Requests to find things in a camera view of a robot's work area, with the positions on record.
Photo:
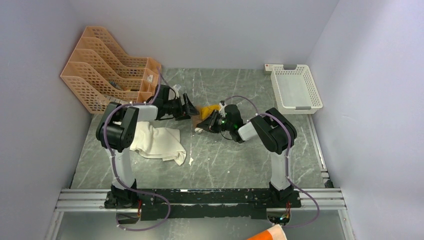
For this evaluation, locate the aluminium frame rail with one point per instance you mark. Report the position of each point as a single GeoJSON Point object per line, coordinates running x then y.
{"type": "Point", "coordinates": [92, 200]}

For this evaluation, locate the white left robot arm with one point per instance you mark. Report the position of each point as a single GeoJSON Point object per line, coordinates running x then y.
{"type": "Point", "coordinates": [128, 127]}

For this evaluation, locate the small white red box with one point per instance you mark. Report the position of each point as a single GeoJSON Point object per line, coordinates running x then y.
{"type": "Point", "coordinates": [268, 68]}

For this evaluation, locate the yellow brown bear towel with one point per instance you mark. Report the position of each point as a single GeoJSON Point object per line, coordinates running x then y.
{"type": "Point", "coordinates": [204, 112]}

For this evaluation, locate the orange plastic file rack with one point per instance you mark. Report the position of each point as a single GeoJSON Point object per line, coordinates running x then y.
{"type": "Point", "coordinates": [99, 71]}

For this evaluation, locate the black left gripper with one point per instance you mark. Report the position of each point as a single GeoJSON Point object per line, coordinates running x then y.
{"type": "Point", "coordinates": [190, 110]}

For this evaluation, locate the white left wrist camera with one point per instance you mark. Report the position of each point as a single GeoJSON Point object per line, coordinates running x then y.
{"type": "Point", "coordinates": [177, 88]}

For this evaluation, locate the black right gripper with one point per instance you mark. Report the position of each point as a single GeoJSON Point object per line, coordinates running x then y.
{"type": "Point", "coordinates": [209, 124]}

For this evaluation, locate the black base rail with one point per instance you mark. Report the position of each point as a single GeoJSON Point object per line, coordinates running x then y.
{"type": "Point", "coordinates": [155, 204]}

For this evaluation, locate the orange white striped object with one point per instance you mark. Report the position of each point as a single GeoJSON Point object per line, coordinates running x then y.
{"type": "Point", "coordinates": [275, 232]}

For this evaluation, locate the white towel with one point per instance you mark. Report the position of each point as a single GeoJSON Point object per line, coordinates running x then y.
{"type": "Point", "coordinates": [158, 143]}

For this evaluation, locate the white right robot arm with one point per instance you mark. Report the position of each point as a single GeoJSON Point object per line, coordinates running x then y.
{"type": "Point", "coordinates": [276, 134]}

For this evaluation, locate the white plastic basket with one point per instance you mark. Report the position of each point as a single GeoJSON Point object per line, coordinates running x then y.
{"type": "Point", "coordinates": [295, 90]}

